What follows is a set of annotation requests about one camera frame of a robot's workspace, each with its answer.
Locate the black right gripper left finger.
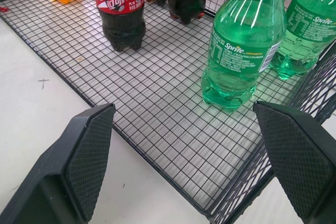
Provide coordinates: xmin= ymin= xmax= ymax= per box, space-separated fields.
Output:
xmin=0 ymin=103 xmax=116 ymax=224

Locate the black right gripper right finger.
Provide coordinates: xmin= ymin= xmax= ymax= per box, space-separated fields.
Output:
xmin=252 ymin=100 xmax=336 ymax=224

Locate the green Sprite bottle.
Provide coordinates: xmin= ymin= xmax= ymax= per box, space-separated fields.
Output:
xmin=268 ymin=0 xmax=336 ymax=81
xmin=201 ymin=0 xmax=289 ymax=113

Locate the black wire mesh basket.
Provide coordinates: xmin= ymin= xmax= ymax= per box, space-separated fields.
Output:
xmin=0 ymin=0 xmax=336 ymax=224

